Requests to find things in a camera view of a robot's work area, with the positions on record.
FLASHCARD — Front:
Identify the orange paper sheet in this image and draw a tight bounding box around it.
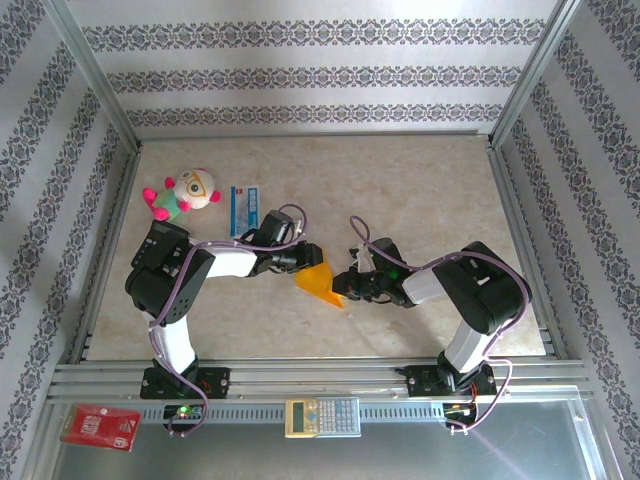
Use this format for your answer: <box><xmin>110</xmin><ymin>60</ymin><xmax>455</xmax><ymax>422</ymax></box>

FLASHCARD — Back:
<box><xmin>294</xmin><ymin>259</ymin><xmax>347</xmax><ymax>311</ymax></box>

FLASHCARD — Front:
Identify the blue white packet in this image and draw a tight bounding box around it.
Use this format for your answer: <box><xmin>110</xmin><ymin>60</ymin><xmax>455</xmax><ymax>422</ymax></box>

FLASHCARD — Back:
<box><xmin>228</xmin><ymin>184</ymin><xmax>262</xmax><ymax>239</ymax></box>

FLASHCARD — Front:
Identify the white pink plush toy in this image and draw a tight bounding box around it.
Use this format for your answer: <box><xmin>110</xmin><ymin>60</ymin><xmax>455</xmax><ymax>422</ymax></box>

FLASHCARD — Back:
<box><xmin>142</xmin><ymin>167</ymin><xmax>223</xmax><ymax>224</ymax></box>

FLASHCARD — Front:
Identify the black desk calculator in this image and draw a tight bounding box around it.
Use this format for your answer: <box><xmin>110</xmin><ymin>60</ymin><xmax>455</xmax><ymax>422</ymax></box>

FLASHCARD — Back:
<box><xmin>130</xmin><ymin>221</ymin><xmax>190</xmax><ymax>271</ymax></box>

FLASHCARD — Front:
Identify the beige scientific calculator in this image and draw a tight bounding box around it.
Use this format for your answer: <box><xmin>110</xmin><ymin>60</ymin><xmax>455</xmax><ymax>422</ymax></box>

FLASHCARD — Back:
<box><xmin>284</xmin><ymin>396</ymin><xmax>362</xmax><ymax>440</ymax></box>

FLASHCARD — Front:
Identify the small controller board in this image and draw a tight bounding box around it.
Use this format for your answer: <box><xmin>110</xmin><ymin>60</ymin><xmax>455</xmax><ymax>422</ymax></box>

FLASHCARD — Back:
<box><xmin>163</xmin><ymin>403</ymin><xmax>207</xmax><ymax>422</ymax></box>
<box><xmin>443</xmin><ymin>401</ymin><xmax>477</xmax><ymax>420</ymax></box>

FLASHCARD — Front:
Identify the grey metal panel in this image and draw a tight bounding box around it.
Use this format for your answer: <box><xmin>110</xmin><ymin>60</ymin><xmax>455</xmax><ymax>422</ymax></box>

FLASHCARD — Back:
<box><xmin>47</xmin><ymin>384</ymin><xmax>609</xmax><ymax>480</ymax></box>

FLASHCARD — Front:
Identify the red card box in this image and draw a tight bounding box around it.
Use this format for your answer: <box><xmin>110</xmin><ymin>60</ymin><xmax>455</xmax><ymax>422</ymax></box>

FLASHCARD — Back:
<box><xmin>58</xmin><ymin>403</ymin><xmax>142</xmax><ymax>453</ymax></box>

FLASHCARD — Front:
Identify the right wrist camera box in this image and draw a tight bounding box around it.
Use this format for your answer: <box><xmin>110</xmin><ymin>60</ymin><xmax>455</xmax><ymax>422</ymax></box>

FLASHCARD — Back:
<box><xmin>349</xmin><ymin>242</ymin><xmax>375</xmax><ymax>271</ymax></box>

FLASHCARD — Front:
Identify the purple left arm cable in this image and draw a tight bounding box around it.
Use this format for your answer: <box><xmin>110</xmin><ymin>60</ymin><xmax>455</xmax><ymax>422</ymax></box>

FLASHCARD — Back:
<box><xmin>147</xmin><ymin>202</ymin><xmax>307</xmax><ymax>439</ymax></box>

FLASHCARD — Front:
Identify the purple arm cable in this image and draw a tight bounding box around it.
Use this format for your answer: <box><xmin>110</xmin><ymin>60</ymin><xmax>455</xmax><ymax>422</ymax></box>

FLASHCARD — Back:
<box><xmin>147</xmin><ymin>202</ymin><xmax>307</xmax><ymax>439</ymax></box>
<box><xmin>348</xmin><ymin>215</ymin><xmax>531</xmax><ymax>434</ymax></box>

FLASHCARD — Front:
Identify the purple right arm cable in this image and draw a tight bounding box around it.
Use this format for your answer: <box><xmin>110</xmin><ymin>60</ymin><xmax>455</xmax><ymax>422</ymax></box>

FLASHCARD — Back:
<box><xmin>348</xmin><ymin>215</ymin><xmax>531</xmax><ymax>434</ymax></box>

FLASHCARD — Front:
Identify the aluminium mounting rail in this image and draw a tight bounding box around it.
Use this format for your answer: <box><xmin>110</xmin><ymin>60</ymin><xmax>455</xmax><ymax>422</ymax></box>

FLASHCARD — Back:
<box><xmin>47</xmin><ymin>357</ymin><xmax>594</xmax><ymax>401</ymax></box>

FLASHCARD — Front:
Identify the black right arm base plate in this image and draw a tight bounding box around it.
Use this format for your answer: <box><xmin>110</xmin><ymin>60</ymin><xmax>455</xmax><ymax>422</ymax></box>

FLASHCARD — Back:
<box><xmin>405</xmin><ymin>364</ymin><xmax>499</xmax><ymax>399</ymax></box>

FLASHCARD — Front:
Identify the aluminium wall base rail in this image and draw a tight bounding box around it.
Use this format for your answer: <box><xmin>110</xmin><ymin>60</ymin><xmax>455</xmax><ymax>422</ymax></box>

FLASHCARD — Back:
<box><xmin>135</xmin><ymin>129</ymin><xmax>494</xmax><ymax>144</ymax></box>

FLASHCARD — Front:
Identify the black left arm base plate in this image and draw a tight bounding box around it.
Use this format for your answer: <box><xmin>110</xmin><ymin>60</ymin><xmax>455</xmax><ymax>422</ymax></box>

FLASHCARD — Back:
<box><xmin>139</xmin><ymin>366</ymin><xmax>232</xmax><ymax>400</ymax></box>

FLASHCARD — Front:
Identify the aluminium side rail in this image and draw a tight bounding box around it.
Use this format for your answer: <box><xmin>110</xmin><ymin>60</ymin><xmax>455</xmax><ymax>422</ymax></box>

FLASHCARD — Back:
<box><xmin>487</xmin><ymin>139</ymin><xmax>570</xmax><ymax>360</ymax></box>
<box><xmin>67</xmin><ymin>142</ymin><xmax>144</xmax><ymax>364</ymax></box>

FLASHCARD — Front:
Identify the slotted grey cable duct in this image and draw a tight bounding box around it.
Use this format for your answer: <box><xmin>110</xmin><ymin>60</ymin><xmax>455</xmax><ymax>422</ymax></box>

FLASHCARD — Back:
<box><xmin>139</xmin><ymin>402</ymin><xmax>451</xmax><ymax>424</ymax></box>

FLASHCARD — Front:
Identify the aluminium frame post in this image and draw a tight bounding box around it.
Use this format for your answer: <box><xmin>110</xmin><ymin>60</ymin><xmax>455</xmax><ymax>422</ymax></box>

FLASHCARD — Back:
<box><xmin>492</xmin><ymin>0</ymin><xmax>585</xmax><ymax>147</ymax></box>
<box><xmin>42</xmin><ymin>0</ymin><xmax>144</xmax><ymax>151</ymax></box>

